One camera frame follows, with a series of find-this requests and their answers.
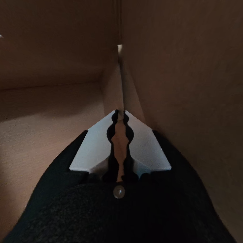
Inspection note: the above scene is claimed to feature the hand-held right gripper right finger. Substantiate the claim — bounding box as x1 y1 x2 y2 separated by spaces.
121 110 172 183

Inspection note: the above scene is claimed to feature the brown cardboard box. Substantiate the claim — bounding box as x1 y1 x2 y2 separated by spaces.
0 0 243 243

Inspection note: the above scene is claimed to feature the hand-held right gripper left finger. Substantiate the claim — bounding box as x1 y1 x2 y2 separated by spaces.
69 109 119 183

